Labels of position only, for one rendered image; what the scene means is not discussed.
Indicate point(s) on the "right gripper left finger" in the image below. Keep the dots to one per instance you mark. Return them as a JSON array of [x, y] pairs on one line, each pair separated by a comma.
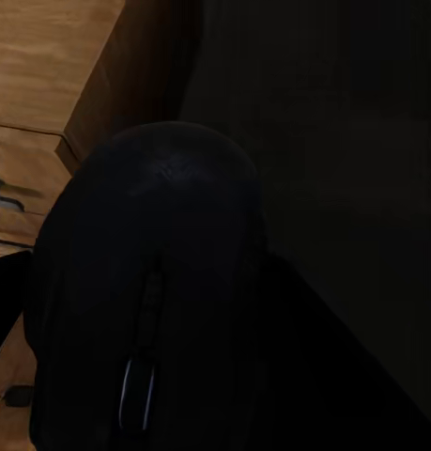
[[13, 272]]

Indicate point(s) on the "mouse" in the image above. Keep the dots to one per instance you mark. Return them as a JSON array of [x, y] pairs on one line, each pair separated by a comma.
[[141, 300]]

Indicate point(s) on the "cabinet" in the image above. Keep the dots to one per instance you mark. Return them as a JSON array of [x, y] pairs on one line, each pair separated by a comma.
[[72, 74]]

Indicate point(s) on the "swivel chair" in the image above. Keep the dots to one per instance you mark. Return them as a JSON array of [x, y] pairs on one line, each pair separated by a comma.
[[19, 396]]

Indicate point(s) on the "desk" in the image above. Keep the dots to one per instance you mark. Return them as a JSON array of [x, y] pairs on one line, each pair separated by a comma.
[[331, 100]]

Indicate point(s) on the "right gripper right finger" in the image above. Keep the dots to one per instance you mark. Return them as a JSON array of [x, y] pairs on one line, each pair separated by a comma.
[[327, 392]]

